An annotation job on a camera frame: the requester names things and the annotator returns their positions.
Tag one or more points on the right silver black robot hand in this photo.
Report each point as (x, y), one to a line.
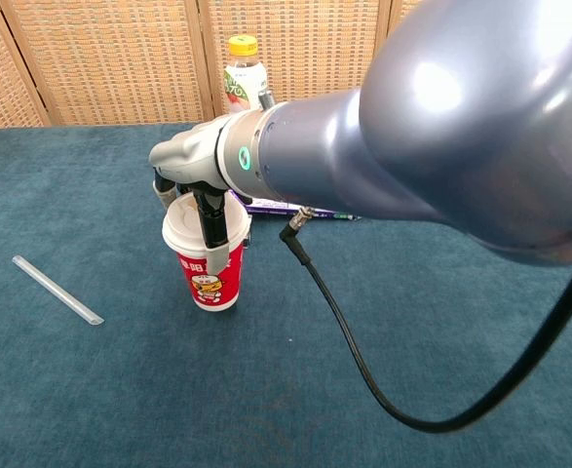
(188, 156)

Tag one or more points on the red paper cup white lid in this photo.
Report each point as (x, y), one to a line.
(212, 287)

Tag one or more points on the transparent plastic straw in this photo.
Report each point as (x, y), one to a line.
(56, 288)

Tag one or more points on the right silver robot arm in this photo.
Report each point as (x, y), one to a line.
(436, 122)

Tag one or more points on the purple toothpaste box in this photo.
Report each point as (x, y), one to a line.
(266, 207)

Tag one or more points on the yellow-capped white drink bottle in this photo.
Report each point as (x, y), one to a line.
(241, 78)

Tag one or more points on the woven bamboo folding screen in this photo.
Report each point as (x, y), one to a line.
(120, 58)

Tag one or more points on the blue carpet table cover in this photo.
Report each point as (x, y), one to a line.
(168, 390)

